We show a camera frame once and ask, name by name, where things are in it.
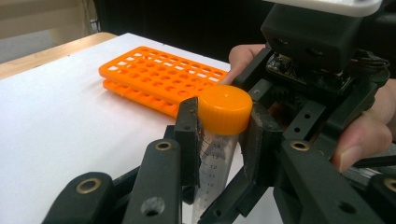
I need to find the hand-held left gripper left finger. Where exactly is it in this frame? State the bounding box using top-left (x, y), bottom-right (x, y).
top-left (173, 96), bottom-right (203, 188)

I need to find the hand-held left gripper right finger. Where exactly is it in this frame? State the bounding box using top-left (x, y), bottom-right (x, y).
top-left (239, 103), bottom-right (284, 189)

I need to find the orange cap clear tube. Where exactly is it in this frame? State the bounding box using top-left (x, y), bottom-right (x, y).
top-left (190, 84), bottom-right (254, 224)

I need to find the orange plastic tube rack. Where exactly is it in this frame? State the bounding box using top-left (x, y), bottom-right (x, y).
top-left (98, 46), bottom-right (230, 119)

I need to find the dark curtain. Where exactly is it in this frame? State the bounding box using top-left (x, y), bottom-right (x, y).
top-left (92, 0), bottom-right (270, 64)

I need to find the beige wooden platform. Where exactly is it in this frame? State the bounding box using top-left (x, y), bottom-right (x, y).
top-left (0, 0), bottom-right (94, 40)

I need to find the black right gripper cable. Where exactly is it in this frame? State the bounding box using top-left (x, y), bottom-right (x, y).
top-left (349, 48), bottom-right (391, 74)

